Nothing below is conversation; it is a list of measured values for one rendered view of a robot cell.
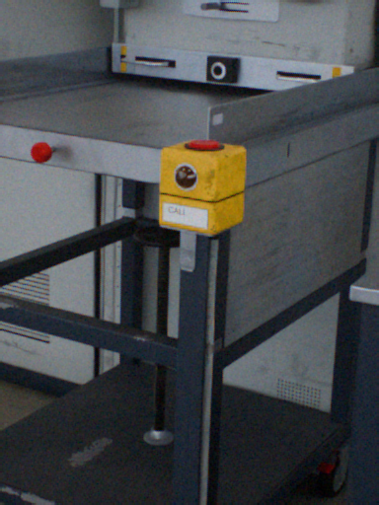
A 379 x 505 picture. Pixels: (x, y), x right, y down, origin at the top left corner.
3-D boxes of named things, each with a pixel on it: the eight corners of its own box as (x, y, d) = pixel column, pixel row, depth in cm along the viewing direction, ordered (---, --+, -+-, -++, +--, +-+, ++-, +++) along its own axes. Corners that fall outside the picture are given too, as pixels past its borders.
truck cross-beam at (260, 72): (350, 99, 196) (353, 66, 194) (112, 71, 222) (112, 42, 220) (361, 96, 200) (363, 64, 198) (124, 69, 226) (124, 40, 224)
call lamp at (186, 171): (191, 194, 125) (192, 167, 124) (168, 190, 127) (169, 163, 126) (197, 192, 126) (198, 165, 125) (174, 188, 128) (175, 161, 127)
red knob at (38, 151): (43, 165, 161) (43, 144, 161) (28, 162, 163) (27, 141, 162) (61, 160, 165) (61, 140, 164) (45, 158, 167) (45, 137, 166)
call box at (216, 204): (212, 238, 127) (216, 155, 124) (156, 227, 131) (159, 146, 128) (244, 224, 134) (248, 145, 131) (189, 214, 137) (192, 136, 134)
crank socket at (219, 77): (230, 84, 205) (232, 58, 203) (203, 81, 208) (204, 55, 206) (237, 83, 207) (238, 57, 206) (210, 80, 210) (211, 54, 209)
